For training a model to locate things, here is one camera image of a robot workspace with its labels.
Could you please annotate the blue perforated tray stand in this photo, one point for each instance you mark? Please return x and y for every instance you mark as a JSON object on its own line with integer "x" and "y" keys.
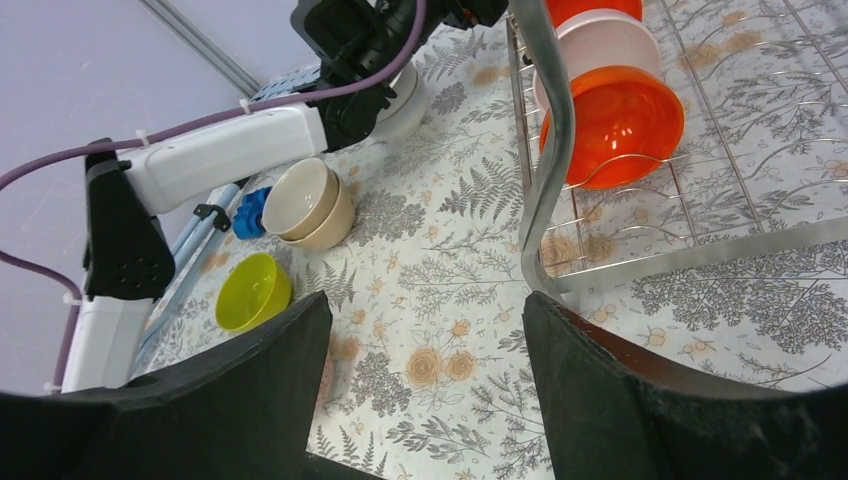
{"x": 195, "y": 245}

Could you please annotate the orange bowl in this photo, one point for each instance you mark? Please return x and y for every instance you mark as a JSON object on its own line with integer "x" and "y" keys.
{"x": 561, "y": 11}
{"x": 627, "y": 123}

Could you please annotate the lime green bowl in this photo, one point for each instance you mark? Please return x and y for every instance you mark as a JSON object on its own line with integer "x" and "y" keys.
{"x": 256, "y": 290}

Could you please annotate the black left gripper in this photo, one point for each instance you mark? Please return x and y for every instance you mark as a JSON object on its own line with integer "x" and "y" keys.
{"x": 465, "y": 14}

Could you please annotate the blue toy block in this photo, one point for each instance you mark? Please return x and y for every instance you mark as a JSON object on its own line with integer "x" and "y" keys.
{"x": 247, "y": 220}

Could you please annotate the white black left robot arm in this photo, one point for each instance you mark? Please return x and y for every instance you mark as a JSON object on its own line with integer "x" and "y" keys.
{"x": 366, "y": 88}

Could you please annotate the beige bowl with flower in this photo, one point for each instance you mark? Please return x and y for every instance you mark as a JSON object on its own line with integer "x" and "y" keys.
{"x": 335, "y": 227}

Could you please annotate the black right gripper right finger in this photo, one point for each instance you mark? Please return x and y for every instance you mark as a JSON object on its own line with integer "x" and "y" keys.
{"x": 614, "y": 410}

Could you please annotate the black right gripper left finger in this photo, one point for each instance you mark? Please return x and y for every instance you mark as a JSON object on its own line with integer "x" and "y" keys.
{"x": 240, "y": 410}

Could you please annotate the white pink bowl in rack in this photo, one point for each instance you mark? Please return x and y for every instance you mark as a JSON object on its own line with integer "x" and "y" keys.
{"x": 607, "y": 37}

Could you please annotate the stainless steel dish rack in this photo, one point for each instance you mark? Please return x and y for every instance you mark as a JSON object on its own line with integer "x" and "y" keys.
{"x": 761, "y": 166}

